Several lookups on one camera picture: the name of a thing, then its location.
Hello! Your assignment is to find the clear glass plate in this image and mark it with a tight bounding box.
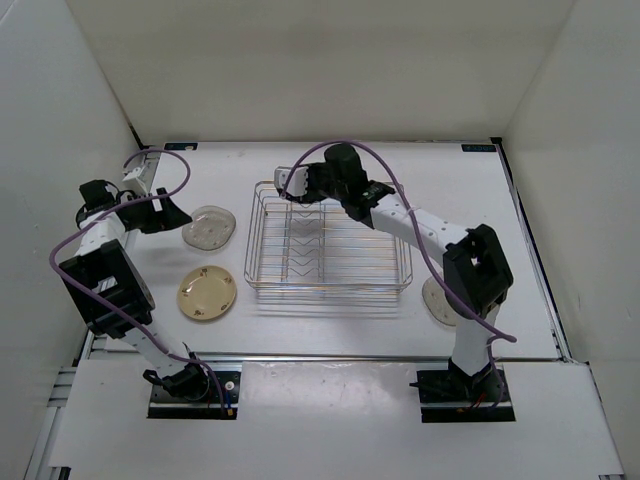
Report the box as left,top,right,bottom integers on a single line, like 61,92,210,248
422,277,457,328
181,205,236,251

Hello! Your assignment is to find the cream floral plate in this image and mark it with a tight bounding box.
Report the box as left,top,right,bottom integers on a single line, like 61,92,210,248
177,265,237,322

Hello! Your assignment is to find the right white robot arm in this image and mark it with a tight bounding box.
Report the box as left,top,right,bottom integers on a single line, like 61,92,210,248
274,141,516,400

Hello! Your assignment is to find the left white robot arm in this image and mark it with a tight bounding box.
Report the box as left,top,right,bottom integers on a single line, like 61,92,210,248
58,180,213,402

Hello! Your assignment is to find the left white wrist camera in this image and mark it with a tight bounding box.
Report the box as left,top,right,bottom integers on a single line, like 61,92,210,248
122,159,151,196

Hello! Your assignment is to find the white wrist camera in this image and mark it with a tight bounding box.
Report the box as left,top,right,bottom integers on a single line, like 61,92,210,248
122,159,151,196
274,166,308,198

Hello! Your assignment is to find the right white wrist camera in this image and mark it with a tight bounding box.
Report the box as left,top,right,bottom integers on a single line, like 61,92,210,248
274,166,308,198

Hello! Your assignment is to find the chrome wire dish rack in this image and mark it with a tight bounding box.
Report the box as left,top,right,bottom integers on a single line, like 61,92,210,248
244,181,413,292

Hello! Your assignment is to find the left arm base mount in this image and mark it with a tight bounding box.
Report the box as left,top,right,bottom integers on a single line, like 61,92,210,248
143,369,242,420

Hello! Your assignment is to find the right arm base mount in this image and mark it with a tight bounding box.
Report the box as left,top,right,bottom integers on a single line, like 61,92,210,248
410,369,516,424

